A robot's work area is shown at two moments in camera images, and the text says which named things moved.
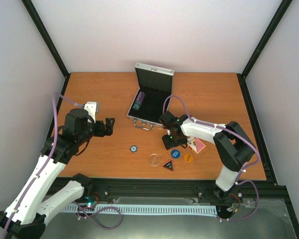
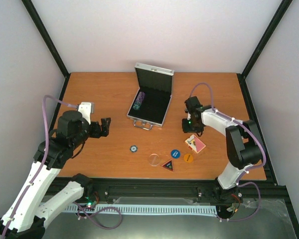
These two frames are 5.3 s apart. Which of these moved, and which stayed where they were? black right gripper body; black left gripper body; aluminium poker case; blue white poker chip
Moved: black right gripper body
Stayed: blue white poker chip; black left gripper body; aluminium poker case
